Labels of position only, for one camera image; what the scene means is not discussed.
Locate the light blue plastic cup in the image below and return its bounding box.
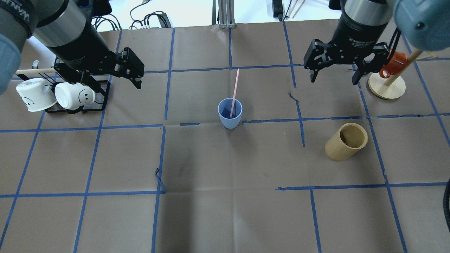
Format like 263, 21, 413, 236
217, 98, 243, 129

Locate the wooden mug tree stand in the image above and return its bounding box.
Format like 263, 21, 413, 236
368, 49, 439, 100

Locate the orange mug on stand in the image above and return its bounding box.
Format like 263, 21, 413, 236
379, 51, 409, 79

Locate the bamboo cylinder holder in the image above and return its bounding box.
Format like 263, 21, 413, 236
324, 122, 368, 162

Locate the white smiley mug right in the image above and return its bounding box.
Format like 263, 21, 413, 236
54, 82, 96, 110

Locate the white smiley mug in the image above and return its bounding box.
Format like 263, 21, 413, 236
16, 78, 57, 112
54, 82, 96, 110

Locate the wooden chopstick on desk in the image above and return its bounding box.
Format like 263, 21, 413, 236
291, 0, 305, 19
287, 0, 298, 17

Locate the black power adapter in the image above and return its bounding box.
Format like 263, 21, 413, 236
271, 0, 284, 20

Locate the white smiley mug left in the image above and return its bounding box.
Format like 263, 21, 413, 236
16, 78, 57, 112

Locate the black wire mug rack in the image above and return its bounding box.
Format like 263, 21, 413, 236
15, 59, 110, 114

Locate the aluminium frame post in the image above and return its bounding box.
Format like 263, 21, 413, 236
212, 0, 236, 29

